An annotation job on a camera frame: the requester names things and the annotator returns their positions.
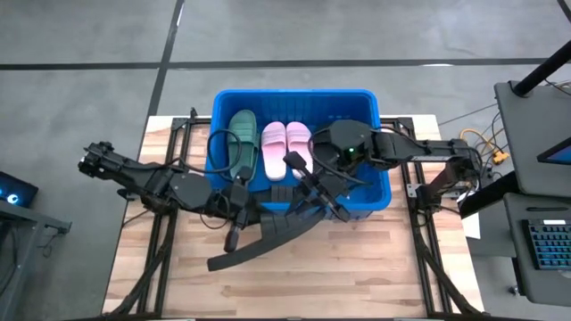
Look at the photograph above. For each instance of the grey desk panel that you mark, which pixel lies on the grey desk panel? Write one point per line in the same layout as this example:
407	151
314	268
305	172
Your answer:
526	134

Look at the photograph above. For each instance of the blue plastic bin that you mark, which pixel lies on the blue plastic bin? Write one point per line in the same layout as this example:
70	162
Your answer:
290	107

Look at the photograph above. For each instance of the white paper sheet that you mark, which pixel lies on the white paper sheet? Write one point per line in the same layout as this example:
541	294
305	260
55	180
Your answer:
472	223

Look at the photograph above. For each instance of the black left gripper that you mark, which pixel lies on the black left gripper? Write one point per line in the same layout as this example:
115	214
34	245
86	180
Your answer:
236	205

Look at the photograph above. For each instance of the backlit black keyboard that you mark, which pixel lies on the backlit black keyboard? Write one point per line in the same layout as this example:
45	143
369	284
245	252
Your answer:
551	245

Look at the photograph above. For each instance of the dark grey side desk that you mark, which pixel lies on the dark grey side desk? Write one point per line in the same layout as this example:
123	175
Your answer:
18	249

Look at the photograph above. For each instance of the black screen with blue display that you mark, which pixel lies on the black screen with blue display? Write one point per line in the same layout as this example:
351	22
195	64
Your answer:
563	155

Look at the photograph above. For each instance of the black pole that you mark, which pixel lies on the black pole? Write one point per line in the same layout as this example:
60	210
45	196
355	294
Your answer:
542	69

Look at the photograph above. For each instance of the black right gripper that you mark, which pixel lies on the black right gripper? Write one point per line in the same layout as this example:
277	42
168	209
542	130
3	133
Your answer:
325	187

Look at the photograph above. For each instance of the black computer with blue light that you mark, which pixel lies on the black computer with blue light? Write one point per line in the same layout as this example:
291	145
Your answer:
13	196

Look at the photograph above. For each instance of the black rubber slide sandal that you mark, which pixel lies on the black rubber slide sandal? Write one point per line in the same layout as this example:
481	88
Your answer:
250	256

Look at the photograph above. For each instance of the grey keyboard desk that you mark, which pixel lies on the grey keyboard desk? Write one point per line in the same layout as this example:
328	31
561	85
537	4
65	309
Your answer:
557	285

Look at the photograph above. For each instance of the green rubber slide sandal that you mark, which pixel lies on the green rubber slide sandal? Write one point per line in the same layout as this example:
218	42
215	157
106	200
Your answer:
243	134

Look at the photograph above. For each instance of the grey metal frame bracket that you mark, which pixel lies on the grey metal frame bracket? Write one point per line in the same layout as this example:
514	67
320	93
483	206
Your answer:
415	191

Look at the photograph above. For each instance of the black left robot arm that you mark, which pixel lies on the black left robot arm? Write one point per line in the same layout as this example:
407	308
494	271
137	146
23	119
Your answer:
187	191

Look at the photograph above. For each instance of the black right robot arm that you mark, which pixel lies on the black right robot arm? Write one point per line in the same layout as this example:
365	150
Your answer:
428	149

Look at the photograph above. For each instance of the pink rubber slide sandal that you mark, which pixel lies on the pink rubber slide sandal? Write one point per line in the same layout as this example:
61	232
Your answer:
274	151
298	138

